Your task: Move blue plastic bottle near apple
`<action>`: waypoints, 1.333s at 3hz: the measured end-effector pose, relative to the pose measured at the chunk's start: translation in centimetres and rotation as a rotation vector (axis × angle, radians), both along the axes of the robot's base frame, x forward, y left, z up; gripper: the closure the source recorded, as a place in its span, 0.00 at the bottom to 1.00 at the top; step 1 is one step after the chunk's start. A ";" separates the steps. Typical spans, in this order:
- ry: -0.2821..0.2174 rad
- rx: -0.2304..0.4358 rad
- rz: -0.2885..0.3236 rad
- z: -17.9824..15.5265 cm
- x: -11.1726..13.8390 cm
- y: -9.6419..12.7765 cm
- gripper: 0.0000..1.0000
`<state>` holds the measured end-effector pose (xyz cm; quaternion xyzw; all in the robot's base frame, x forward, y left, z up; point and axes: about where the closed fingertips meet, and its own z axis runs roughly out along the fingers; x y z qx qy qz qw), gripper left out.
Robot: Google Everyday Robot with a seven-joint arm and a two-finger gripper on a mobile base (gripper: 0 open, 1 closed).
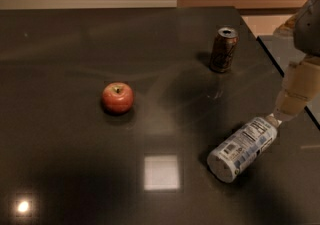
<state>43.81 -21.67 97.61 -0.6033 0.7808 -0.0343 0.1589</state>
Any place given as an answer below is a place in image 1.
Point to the blue labelled plastic bottle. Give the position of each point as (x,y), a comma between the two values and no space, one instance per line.
(238,151)

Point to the brown soda can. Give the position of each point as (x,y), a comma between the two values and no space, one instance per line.
(223,49)

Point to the red apple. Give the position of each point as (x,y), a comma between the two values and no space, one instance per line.
(117,98)

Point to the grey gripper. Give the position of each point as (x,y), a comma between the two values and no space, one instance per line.
(308,30)

